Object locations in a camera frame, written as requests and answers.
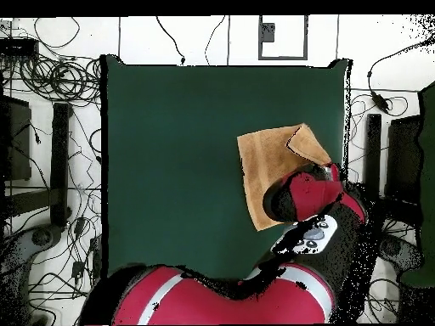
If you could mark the tan terry towel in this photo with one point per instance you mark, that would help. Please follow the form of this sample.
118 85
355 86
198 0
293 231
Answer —
261 163

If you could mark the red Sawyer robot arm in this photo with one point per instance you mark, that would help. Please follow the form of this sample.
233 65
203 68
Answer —
221 305

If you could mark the dark flat panel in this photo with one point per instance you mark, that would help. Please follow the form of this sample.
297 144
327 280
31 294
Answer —
404 159
17 142

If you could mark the black stand bar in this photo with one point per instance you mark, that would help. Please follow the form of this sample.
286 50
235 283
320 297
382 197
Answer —
61 163
373 152

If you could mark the dark swivel chair base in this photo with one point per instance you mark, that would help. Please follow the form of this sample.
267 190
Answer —
40 237
397 249

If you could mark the small grey floor box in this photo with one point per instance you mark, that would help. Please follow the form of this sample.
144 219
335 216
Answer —
268 32

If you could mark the dark green table cloth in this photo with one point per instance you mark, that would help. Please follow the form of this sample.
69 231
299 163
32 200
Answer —
170 136

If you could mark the black electronics box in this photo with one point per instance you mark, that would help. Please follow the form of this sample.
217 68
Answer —
18 47

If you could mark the grey square floor frame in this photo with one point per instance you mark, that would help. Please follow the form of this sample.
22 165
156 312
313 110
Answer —
282 57

